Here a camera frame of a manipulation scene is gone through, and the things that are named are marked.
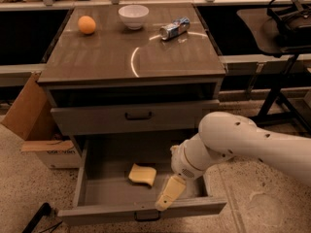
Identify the brown cardboard box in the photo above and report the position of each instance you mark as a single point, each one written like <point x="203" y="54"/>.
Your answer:
<point x="30" y="115"/>

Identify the crushed blue soda can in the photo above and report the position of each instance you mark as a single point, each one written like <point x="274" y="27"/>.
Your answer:
<point x="174" y="29"/>

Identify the black headset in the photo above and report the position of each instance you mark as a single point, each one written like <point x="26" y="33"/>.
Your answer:
<point x="294" y="22"/>

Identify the grey drawer cabinet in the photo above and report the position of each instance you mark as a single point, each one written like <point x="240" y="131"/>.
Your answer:
<point x="118" y="66"/>

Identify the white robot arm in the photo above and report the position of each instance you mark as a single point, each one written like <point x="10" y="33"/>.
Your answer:
<point x="223" y="135"/>

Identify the yellow sponge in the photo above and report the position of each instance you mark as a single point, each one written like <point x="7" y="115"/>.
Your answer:
<point x="142" y="174"/>

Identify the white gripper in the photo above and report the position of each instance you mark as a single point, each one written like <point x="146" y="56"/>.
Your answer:
<point x="180" y="162"/>

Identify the white bowl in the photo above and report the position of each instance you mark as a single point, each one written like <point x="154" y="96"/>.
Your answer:
<point x="133" y="16"/>

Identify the orange fruit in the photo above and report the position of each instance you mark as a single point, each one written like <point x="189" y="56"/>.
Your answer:
<point x="86" y="24"/>

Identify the white cardboard box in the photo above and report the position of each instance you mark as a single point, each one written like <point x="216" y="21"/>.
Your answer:
<point x="55" y="154"/>

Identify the closed grey top drawer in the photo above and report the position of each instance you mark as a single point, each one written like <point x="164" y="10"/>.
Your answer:
<point x="131" y="118"/>

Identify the open grey middle drawer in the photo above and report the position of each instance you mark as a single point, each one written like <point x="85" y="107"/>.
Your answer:
<point x="105" y="194"/>

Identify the black side table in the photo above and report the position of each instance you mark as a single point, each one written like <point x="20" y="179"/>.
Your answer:
<point x="266" y="34"/>

